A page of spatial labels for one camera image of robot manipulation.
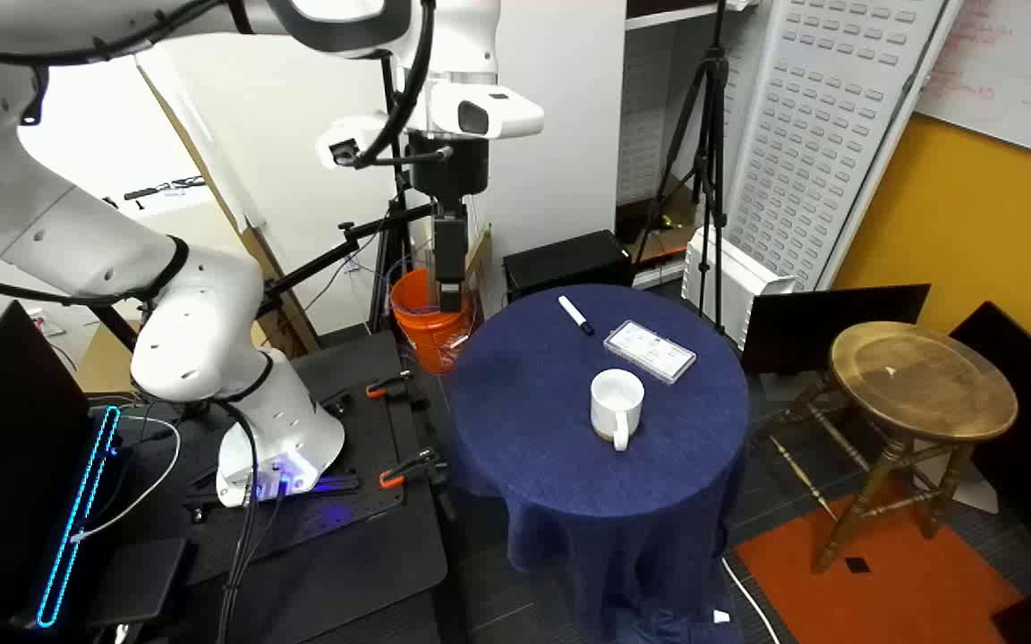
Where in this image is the wooden plank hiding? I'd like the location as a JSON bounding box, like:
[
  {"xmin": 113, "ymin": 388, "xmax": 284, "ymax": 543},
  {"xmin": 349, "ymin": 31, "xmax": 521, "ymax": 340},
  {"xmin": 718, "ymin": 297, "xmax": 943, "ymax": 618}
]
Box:
[{"xmin": 170, "ymin": 102, "xmax": 321, "ymax": 357}]

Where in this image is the black box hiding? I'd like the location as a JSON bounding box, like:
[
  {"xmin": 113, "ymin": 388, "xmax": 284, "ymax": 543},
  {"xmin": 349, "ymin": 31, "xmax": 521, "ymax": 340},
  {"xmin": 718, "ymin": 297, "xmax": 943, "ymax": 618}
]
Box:
[{"xmin": 502, "ymin": 229, "xmax": 638, "ymax": 303}]

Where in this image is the white floor cable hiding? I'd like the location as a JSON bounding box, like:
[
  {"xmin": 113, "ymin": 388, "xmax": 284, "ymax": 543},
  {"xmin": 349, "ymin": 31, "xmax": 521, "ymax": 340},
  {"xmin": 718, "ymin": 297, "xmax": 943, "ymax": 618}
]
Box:
[{"xmin": 707, "ymin": 556, "xmax": 784, "ymax": 644}]

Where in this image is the white leaning board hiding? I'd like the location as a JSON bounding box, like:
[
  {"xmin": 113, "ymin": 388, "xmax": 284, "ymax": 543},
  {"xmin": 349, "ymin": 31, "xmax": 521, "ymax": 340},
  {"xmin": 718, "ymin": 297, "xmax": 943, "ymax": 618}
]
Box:
[{"xmin": 134, "ymin": 41, "xmax": 404, "ymax": 343}]

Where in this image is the orange floor rug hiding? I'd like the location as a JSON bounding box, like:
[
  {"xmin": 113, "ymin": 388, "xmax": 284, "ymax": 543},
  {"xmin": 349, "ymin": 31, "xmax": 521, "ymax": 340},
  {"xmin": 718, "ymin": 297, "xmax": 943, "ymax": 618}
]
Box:
[{"xmin": 731, "ymin": 498, "xmax": 1029, "ymax": 644}]

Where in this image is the wooden stick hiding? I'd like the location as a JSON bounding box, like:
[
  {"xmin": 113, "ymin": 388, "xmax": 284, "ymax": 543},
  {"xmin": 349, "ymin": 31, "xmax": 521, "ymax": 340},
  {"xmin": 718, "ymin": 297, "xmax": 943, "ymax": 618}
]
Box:
[
  {"xmin": 419, "ymin": 227, "xmax": 446, "ymax": 279},
  {"xmin": 462, "ymin": 229, "xmax": 496, "ymax": 309}
]

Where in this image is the wall whiteboard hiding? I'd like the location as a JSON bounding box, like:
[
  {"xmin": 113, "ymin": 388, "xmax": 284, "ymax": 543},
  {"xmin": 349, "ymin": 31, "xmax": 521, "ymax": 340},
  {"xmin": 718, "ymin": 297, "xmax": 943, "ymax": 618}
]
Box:
[{"xmin": 914, "ymin": 0, "xmax": 1031, "ymax": 171}]

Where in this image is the white shelving unit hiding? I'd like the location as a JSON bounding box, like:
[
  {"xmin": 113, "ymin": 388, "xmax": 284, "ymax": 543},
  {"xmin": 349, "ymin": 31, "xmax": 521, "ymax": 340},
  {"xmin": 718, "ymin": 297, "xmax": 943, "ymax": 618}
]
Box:
[{"xmin": 613, "ymin": 0, "xmax": 771, "ymax": 272}]

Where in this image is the orange black bar clamp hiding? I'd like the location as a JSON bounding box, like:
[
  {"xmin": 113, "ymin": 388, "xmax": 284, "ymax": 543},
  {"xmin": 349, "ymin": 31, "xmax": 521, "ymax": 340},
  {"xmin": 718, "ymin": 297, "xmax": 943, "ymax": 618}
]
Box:
[
  {"xmin": 363, "ymin": 368, "xmax": 423, "ymax": 404},
  {"xmin": 372, "ymin": 446, "xmax": 440, "ymax": 494}
]

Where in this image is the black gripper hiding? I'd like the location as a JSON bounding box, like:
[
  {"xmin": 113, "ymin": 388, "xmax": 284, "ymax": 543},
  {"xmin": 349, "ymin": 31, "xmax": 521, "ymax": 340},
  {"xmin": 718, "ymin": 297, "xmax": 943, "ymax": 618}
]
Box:
[{"xmin": 404, "ymin": 127, "xmax": 496, "ymax": 314}]

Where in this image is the white ribbed radiator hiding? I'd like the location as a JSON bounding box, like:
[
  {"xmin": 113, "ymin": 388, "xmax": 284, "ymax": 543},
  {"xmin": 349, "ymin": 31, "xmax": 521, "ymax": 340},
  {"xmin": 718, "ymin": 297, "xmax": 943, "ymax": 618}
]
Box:
[{"xmin": 677, "ymin": 223, "xmax": 798, "ymax": 350}]

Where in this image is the black computer tower blue light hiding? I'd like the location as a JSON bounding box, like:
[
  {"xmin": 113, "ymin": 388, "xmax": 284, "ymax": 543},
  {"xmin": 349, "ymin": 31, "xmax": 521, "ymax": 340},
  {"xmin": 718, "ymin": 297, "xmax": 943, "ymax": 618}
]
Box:
[{"xmin": 0, "ymin": 297, "xmax": 127, "ymax": 637}]

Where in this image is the white flat box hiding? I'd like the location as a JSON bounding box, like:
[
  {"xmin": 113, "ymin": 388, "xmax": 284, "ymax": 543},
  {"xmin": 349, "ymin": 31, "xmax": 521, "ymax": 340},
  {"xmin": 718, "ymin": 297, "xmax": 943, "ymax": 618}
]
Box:
[{"xmin": 603, "ymin": 318, "xmax": 701, "ymax": 388}]

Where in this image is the black perforated robot table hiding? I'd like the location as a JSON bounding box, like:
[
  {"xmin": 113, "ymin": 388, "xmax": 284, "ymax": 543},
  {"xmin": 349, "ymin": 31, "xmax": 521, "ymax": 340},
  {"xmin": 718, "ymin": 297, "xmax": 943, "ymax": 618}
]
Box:
[{"xmin": 82, "ymin": 327, "xmax": 460, "ymax": 644}]

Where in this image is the white floor sheet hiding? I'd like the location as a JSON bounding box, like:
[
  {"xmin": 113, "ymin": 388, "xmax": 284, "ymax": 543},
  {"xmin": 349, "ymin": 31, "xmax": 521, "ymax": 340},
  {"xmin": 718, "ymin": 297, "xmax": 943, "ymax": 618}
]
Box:
[{"xmin": 923, "ymin": 469, "xmax": 1006, "ymax": 520}]

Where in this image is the white marker with black cap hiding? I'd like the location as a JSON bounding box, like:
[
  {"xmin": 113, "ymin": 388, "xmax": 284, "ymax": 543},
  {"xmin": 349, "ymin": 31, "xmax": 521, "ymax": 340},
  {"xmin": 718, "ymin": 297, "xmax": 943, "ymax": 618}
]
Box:
[{"xmin": 554, "ymin": 294, "xmax": 599, "ymax": 340}]

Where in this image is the white mug cup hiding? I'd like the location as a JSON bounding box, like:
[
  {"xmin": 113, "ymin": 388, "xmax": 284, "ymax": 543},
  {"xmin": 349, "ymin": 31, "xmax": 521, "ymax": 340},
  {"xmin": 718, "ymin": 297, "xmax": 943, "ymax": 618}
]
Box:
[{"xmin": 589, "ymin": 365, "xmax": 647, "ymax": 454}]

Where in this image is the white perforated panel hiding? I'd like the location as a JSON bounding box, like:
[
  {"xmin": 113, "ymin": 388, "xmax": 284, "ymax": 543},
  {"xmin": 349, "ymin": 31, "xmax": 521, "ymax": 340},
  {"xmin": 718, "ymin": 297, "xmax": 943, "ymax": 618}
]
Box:
[{"xmin": 722, "ymin": 0, "xmax": 960, "ymax": 297}]

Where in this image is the orange bucket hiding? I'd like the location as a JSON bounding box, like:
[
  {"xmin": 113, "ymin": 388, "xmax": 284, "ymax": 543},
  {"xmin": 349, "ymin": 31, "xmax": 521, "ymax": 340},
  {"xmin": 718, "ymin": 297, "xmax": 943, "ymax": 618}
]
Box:
[{"xmin": 386, "ymin": 263, "xmax": 484, "ymax": 377}]

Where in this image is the round wooden stool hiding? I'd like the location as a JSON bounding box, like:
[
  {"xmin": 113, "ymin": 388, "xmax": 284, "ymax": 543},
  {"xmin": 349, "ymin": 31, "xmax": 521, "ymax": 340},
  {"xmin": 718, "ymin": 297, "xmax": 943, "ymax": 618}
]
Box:
[{"xmin": 762, "ymin": 318, "xmax": 1025, "ymax": 575}]

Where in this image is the black camera tripod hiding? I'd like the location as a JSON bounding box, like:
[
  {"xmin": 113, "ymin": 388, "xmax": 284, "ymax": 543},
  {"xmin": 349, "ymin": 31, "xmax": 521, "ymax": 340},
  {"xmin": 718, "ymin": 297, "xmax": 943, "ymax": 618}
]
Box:
[{"xmin": 630, "ymin": 0, "xmax": 743, "ymax": 338}]

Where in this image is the blue tablecloth on round table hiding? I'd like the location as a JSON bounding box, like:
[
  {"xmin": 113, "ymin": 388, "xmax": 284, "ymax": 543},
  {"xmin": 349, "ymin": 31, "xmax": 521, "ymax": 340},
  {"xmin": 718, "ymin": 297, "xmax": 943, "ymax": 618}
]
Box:
[{"xmin": 440, "ymin": 284, "xmax": 755, "ymax": 644}]

